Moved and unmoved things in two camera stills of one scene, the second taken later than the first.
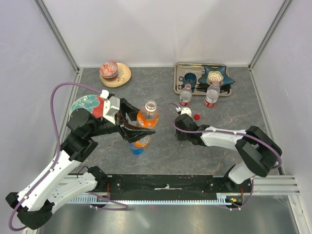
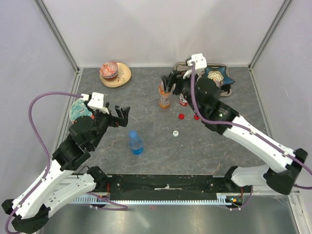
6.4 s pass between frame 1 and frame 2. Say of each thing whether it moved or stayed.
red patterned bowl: stayed
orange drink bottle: moved
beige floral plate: stayed
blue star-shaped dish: stayed
